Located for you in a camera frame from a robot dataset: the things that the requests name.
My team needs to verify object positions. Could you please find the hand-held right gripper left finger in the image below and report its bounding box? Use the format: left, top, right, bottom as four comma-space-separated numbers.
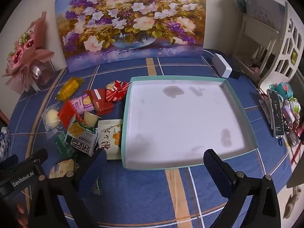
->
28, 148, 108, 228

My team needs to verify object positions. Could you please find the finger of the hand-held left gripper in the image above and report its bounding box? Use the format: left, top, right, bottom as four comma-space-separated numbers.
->
22, 148, 48, 166
0, 154, 19, 171

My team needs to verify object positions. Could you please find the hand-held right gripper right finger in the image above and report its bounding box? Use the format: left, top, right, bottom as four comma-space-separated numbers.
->
203, 149, 288, 228

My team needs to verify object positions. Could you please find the cream orange packet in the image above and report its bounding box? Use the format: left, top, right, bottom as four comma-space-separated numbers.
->
49, 159, 75, 179

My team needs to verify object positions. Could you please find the green biscuit packet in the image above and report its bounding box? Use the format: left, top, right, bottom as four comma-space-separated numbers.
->
55, 131, 79, 159

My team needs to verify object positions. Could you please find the green white corn print packet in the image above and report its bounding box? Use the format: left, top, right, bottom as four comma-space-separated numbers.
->
65, 121, 99, 157

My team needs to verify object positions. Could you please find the white chip print packet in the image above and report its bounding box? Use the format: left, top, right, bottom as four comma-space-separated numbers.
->
98, 119, 123, 160

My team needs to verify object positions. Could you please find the clear white pastry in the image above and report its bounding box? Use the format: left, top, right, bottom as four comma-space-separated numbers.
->
41, 103, 63, 139

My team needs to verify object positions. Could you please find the small red gold packet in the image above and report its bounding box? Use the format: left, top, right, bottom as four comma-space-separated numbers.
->
58, 100, 82, 129

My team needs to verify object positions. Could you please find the cream pudding cup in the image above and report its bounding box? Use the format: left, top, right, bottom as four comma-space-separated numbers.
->
83, 112, 101, 128

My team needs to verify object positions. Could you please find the teal rimmed white shallow box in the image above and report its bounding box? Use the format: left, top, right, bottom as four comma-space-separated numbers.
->
121, 75, 258, 171

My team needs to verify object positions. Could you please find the pink swiss roll packet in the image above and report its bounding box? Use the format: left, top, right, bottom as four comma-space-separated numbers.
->
70, 94, 94, 113

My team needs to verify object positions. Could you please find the red wafer packet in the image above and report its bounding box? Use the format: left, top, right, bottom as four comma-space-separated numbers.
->
83, 88, 114, 113

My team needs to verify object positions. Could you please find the yellow cake packet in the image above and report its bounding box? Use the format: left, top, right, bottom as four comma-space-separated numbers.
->
56, 77, 84, 101

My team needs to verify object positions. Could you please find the red striped snack packet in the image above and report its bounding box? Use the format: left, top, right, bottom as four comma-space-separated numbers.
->
105, 80, 131, 103

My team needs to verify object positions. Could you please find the blue white tissue pack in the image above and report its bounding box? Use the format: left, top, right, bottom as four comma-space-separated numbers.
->
0, 127, 11, 162

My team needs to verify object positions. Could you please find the beige slipper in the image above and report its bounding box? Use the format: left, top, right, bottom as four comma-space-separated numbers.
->
284, 185, 302, 216

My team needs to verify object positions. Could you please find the white green small cup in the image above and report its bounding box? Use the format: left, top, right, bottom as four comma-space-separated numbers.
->
285, 99, 302, 114

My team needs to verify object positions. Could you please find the pink wrapped flower bouquet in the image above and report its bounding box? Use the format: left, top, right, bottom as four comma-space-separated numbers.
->
1, 11, 55, 93

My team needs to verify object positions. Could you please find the white rectangular device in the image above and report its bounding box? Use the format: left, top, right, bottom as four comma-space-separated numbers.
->
212, 53, 232, 78

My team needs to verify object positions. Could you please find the teal pouch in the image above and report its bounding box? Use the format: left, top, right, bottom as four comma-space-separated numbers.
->
277, 83, 294, 99

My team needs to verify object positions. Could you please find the cream wooden chair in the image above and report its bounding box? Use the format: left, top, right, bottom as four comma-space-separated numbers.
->
231, 13, 280, 82

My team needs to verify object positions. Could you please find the white lattice shelf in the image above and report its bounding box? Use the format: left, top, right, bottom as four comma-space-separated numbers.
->
259, 2, 304, 93

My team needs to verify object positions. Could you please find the flower painting canvas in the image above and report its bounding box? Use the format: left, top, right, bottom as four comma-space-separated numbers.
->
55, 0, 207, 73

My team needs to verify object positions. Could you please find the white printed pillow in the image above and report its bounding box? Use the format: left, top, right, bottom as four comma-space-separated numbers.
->
247, 0, 287, 32

